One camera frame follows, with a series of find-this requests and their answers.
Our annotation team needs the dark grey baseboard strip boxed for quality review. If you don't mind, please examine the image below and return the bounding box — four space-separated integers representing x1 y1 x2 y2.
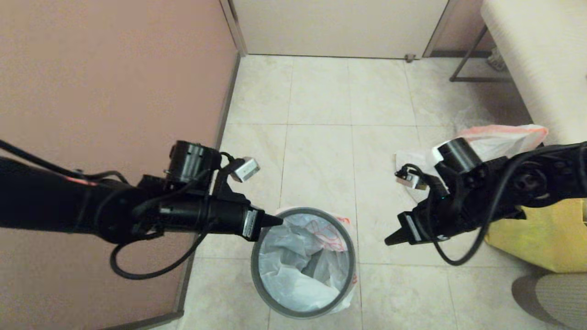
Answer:
99 53 242 330

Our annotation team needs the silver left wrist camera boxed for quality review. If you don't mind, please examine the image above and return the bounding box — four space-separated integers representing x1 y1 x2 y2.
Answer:
229 157 261 183

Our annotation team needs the white bag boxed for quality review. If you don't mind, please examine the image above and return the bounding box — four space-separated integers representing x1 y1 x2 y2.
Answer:
395 125 549 203

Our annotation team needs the grey ribbed round pad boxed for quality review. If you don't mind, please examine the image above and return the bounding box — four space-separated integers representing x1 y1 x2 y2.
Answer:
510 274 587 330

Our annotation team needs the dark metal table frame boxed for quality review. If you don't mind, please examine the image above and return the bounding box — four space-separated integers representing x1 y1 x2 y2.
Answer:
449 25 513 83

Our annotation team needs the thin black camera cable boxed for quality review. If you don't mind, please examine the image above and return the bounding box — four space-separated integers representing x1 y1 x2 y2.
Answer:
426 144 587 267

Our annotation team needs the black left camera cable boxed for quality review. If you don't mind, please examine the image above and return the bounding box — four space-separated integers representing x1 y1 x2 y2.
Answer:
110 219 217 281

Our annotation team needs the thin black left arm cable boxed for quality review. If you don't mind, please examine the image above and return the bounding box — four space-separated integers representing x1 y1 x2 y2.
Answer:
0 140 130 185

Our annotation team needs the white door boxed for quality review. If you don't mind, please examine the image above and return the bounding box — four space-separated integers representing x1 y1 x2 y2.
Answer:
228 0 450 60

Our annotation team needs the white plastic bag liner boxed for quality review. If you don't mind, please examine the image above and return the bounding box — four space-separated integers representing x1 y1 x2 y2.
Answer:
258 212 360 315

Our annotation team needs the yellow fabric bag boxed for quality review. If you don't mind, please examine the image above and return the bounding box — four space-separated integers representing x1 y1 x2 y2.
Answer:
485 198 587 274

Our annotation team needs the grey door frame post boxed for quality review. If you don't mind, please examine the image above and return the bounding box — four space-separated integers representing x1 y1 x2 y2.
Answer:
219 0 249 56
421 0 459 58

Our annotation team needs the grey bin rim ring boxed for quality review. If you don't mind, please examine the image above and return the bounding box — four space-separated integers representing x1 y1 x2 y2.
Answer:
251 207 357 320

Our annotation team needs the small clear plastic wrapper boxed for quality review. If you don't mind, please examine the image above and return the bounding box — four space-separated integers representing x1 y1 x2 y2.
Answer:
486 47 506 72

